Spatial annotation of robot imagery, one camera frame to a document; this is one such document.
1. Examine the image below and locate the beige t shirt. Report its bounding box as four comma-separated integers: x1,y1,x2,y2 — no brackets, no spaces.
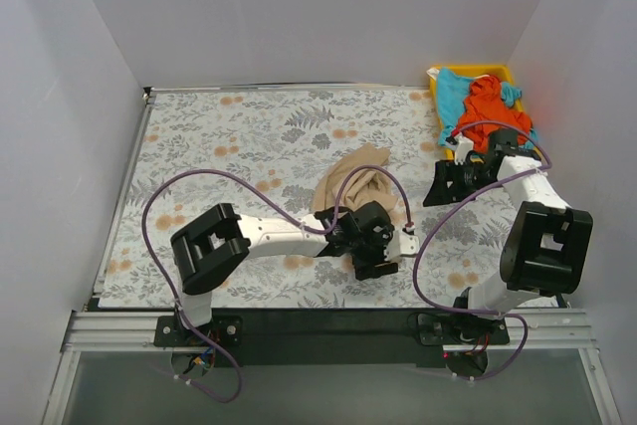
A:
310,143,406,226

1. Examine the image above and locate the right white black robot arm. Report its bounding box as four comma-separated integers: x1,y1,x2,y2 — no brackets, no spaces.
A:
417,123,593,345

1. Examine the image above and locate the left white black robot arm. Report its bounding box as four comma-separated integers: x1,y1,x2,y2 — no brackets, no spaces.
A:
170,201,418,345

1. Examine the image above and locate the orange t shirt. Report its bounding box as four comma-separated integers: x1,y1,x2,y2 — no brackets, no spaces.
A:
457,75,532,153

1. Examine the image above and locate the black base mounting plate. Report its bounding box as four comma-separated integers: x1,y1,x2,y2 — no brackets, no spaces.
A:
154,309,512,369

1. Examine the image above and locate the turquoise t shirt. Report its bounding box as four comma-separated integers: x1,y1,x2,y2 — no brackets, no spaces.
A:
433,67,536,153

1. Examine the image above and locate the floral patterned table mat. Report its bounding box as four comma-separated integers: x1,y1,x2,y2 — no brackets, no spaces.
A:
96,89,517,309

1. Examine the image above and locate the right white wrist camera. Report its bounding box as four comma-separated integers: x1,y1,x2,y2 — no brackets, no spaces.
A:
445,132,474,165

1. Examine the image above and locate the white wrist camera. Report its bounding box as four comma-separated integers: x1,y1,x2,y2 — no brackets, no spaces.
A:
385,228,420,262
445,132,474,165

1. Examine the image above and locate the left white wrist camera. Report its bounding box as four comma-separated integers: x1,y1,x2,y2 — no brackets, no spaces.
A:
385,228,420,262

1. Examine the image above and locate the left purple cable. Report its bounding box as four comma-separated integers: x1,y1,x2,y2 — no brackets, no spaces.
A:
141,165,417,404

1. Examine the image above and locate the aluminium frame rail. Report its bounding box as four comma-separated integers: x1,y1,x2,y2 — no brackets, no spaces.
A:
62,308,598,351

